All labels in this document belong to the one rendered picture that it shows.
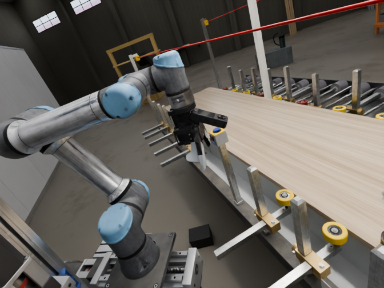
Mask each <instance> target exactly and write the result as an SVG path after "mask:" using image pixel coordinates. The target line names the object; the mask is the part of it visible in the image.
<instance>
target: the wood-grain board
mask: <svg viewBox="0 0 384 288"><path fill-rule="evenodd" d="M193 96H194V99H195V104H196V107H195V108H198V109H201V110H206V111H209V112H212V113H217V114H222V115H225V116H227V117H228V121H227V125H226V128H225V130H226V132H227V136H228V139H229V141H228V142H226V143H225V144H226V148H227V152H228V153H229V154H231V155H232V156H234V157H236V159H238V160H240V161H241V162H243V163H244V164H246V165H247V166H248V167H250V166H254V167H256V168H257V169H258V173H259V174H260V175H262V176H263V177H265V178H266V179H268V180H269V181H270V182H272V183H273V184H275V185H277V186H278V187H280V188H281V189H286V190H290V191H291V192H293V194H294V197H296V196H299V197H301V198H302V199H304V200H305V201H306V206H307V207H309V208H311V209H312V210H313V211H315V212H316V213H318V214H319V215H321V216H322V217H324V218H325V219H326V220H328V221H329V222H337V223H340V224H342V225H343V226H344V227H345V228H346V229H347V232H348V235H350V236H352V237H353V238H355V239H356V240H357V241H359V242H360V243H362V244H363V245H365V246H366V247H368V248H369V249H370V250H372V249H374V248H375V247H376V246H378V245H379V244H380V241H381V233H382V232H383V231H384V202H382V200H381V199H382V198H383V195H382V194H381V193H382V192H383V191H384V120H381V119H375V118H369V117H364V116H360V115H354V114H349V113H343V112H339V111H333V110H328V109H322V108H318V107H312V106H306V105H301V104H297V103H291V102H285V101H280V100H276V99H270V98H265V97H259V96H255V95H249V94H244V93H238V92H234V91H228V90H222V89H216V88H213V87H208V88H206V89H204V90H202V91H199V92H197V93H195V94H193Z"/></svg>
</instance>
